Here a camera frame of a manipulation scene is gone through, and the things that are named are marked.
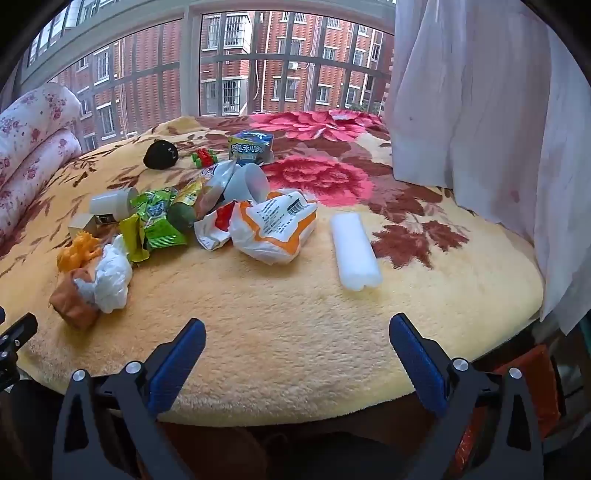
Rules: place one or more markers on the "silver snack wrapper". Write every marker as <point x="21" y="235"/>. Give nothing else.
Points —
<point x="214" y="177"/>

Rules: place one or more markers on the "black round object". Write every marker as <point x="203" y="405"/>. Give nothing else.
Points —
<point x="160" y="155"/>

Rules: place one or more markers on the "yellow-green snack wrapper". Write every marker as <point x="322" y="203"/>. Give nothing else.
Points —
<point x="134" y="237"/>

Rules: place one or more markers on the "orange toy figure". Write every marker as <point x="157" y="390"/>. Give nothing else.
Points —
<point x="78" y="254"/>

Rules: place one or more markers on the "small cardboard box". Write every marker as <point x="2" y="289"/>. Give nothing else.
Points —
<point x="87" y="226"/>

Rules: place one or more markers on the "rolled floral quilt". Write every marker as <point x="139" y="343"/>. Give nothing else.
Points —
<point x="32" y="138"/>

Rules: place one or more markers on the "crumpled white tissue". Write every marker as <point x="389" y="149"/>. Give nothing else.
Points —
<point x="111" y="277"/>

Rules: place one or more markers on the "white curtain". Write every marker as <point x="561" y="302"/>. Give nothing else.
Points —
<point x="485" y="115"/>

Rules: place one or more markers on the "green snack wrapper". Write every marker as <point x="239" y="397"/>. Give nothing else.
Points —
<point x="159" y="217"/>

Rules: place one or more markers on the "red white wrapper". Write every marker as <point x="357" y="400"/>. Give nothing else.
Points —
<point x="210" y="228"/>

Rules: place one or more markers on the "orange plastic bag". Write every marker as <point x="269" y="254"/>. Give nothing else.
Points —
<point x="540" y="383"/>

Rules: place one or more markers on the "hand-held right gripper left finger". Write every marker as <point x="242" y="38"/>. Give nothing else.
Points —
<point x="178" y="364"/>

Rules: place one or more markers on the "yellow floral blanket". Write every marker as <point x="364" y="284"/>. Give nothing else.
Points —
<point x="286" y="332"/>

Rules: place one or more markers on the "white foam tube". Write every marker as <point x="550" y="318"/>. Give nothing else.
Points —
<point x="355" y="251"/>

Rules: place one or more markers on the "red green toy blocks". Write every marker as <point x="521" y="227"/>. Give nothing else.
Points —
<point x="205" y="158"/>

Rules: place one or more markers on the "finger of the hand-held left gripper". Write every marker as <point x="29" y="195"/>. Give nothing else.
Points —
<point x="18" y="334"/>

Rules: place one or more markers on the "grey window frame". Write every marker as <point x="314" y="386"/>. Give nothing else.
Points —
<point x="189" y="69"/>

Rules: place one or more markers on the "blue snack box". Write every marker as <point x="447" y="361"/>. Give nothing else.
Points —
<point x="249" y="147"/>

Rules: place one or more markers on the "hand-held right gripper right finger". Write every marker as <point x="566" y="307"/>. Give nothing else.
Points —
<point x="418" y="364"/>

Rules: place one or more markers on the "white plastic cup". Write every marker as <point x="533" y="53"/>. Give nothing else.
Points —
<point x="111" y="201"/>

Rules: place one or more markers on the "orange white jelly pouch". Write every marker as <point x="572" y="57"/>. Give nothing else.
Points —
<point x="272" y="226"/>

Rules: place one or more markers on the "crumpled brown paper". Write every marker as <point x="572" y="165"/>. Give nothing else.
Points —
<point x="69" y="300"/>

